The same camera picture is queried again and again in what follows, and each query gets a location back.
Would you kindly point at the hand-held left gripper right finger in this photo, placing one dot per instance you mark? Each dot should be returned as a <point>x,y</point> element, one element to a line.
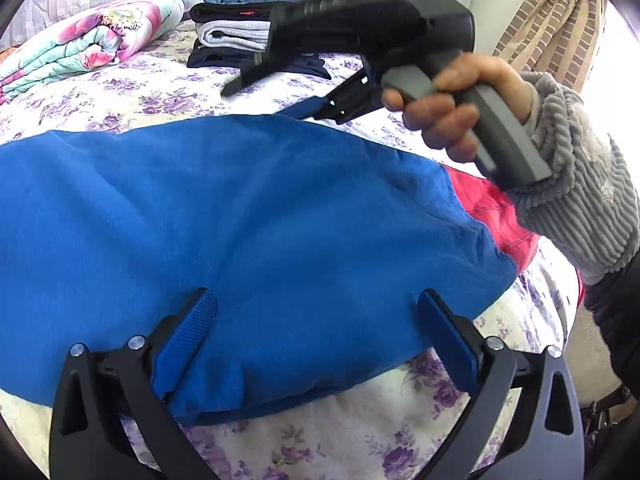
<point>447,335</point>

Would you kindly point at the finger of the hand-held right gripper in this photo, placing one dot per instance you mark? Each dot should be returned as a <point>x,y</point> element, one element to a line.
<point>307,109</point>
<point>250,72</point>

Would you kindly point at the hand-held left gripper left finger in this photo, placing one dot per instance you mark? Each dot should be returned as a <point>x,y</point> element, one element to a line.
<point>187,330</point>

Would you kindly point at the blue and red pants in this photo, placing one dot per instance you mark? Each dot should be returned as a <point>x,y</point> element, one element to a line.
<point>250,220</point>

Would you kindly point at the folded dark navy pants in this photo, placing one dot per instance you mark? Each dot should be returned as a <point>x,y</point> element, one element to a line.
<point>215,60</point>

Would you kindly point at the folded grey pants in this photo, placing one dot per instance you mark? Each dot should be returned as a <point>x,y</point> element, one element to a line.
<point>230,35</point>

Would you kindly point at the folded black pants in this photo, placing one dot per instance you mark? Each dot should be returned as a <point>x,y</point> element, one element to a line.
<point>225,12</point>

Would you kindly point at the person's right hand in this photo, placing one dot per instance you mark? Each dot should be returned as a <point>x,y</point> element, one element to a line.
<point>440,120</point>

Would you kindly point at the purple floral bed cover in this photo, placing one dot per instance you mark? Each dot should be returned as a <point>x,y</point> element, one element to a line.
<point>350,440</point>

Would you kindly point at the brick pattern curtain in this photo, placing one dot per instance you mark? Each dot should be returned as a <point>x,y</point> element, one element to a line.
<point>545,25</point>

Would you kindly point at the folded floral quilt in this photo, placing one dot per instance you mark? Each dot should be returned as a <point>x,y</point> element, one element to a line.
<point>95,40</point>

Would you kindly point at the person's black jacket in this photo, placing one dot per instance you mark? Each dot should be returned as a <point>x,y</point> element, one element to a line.
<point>620,320</point>

